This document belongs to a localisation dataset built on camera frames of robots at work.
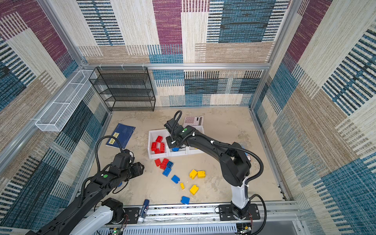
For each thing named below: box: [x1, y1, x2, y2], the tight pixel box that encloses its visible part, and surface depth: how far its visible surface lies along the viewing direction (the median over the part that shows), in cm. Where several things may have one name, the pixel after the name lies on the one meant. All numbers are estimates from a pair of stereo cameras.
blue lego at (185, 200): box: [180, 195, 190, 205], surface depth 79 cm
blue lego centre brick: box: [170, 174, 181, 185], surface depth 87 cm
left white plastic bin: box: [147, 128, 170, 159], surface depth 95 cm
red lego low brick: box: [160, 142, 165, 154], surface depth 98 cm
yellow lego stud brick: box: [188, 169, 198, 180], surface depth 86 cm
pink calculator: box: [183, 115, 204, 127], surface depth 110 cm
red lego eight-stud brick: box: [159, 158, 169, 170], surface depth 91 cm
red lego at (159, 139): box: [155, 135, 164, 143], surface depth 102 cm
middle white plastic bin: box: [165, 145, 188, 157], surface depth 93 cm
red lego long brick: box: [150, 141, 158, 152], surface depth 98 cm
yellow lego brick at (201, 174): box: [197, 170, 207, 179], surface depth 87 cm
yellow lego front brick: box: [189, 184, 200, 196], surface depth 81 cm
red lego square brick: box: [154, 158, 162, 167], surface depth 92 cm
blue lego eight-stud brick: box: [162, 166, 172, 178], surface depth 89 cm
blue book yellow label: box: [105, 123, 137, 149], surface depth 107 cm
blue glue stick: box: [138, 199, 150, 224], surface depth 75 cm
